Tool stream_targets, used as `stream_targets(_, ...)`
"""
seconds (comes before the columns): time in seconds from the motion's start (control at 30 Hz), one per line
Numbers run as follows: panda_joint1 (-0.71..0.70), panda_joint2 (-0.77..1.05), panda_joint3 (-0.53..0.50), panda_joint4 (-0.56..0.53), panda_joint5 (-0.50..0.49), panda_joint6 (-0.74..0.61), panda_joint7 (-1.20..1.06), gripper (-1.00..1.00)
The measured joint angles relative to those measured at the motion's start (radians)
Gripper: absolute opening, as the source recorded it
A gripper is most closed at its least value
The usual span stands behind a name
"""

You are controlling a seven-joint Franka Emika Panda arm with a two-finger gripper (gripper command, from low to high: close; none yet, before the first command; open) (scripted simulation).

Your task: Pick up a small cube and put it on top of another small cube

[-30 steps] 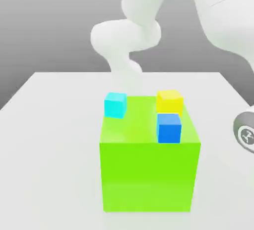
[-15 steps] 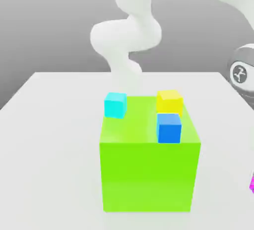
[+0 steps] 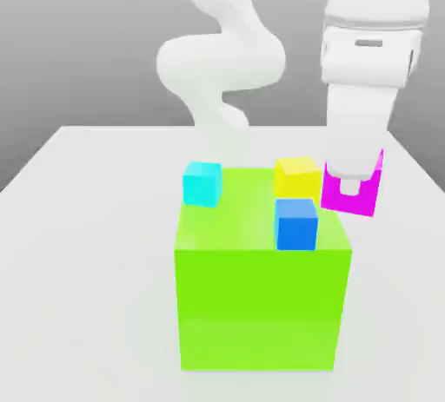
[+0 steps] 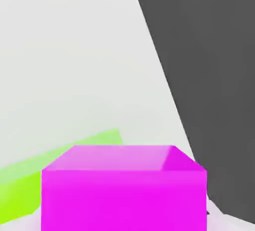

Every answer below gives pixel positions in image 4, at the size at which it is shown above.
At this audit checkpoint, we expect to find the large lime green box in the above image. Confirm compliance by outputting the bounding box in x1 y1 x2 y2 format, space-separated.
0 128 125 226

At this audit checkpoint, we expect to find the small magenta cube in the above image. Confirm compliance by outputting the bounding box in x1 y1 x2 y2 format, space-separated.
41 145 208 231

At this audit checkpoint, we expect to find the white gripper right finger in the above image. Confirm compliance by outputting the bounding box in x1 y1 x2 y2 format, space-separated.
206 198 255 231

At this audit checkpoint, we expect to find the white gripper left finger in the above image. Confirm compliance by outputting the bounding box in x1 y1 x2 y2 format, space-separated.
0 207 42 231

